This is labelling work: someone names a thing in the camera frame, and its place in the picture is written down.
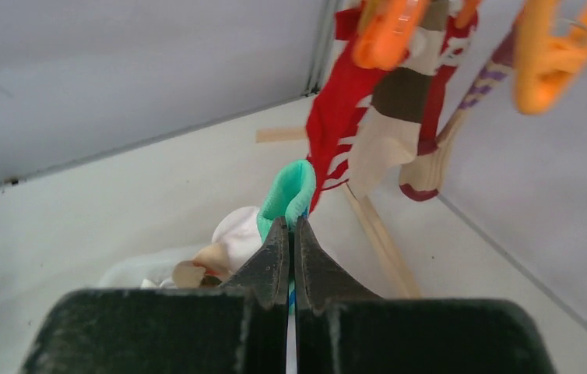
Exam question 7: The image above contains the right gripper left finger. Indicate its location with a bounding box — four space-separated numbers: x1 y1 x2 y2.
19 217 290 373

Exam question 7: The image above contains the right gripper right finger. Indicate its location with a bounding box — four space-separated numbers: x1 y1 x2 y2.
294 218 555 373

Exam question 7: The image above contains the mint green sock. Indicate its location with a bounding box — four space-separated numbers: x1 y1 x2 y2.
256 159 317 316

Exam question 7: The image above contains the orange clothes peg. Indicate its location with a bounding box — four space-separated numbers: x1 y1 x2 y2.
353 0 431 71

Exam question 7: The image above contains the red white striped hanging sock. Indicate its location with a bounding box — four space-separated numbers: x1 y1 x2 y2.
306 1 480 202

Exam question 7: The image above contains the orange peg at right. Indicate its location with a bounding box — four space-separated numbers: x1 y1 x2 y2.
513 0 587 115

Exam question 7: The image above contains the wooden hanger rack frame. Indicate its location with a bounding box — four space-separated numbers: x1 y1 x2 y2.
255 127 422 298

